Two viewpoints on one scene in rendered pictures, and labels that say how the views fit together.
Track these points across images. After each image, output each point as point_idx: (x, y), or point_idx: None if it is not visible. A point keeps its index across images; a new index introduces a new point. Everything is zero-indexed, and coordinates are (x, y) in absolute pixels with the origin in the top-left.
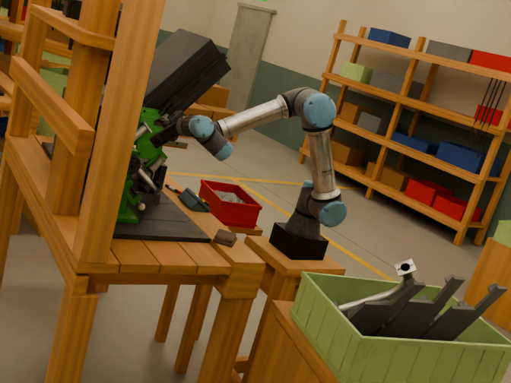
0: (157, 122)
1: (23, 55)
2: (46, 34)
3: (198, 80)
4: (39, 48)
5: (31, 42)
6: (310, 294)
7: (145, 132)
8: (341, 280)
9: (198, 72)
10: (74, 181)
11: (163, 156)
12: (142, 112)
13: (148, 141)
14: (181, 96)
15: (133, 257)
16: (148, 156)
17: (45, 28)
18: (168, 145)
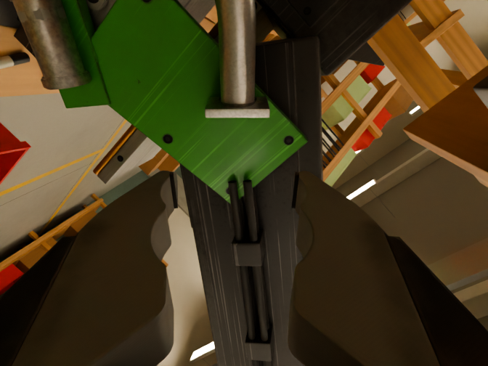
0: (370, 250)
1: (397, 17)
2: (396, 69)
3: (258, 335)
4: (388, 46)
5: (403, 41)
6: None
7: (215, 91)
8: None
9: (274, 341)
10: None
11: (81, 93)
12: (288, 130)
13: (173, 77)
14: (247, 272)
15: None
16: (108, 30)
17: (405, 73)
18: (128, 133)
